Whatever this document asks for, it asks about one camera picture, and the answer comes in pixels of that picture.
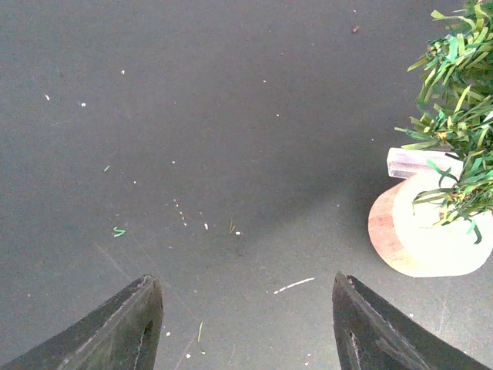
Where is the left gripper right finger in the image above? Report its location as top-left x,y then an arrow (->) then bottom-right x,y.
332,272 -> 487,370

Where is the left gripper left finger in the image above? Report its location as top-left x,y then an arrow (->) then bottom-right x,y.
1,275 -> 163,369

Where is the small green christmas tree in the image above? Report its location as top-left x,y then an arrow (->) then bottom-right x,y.
367,0 -> 493,278

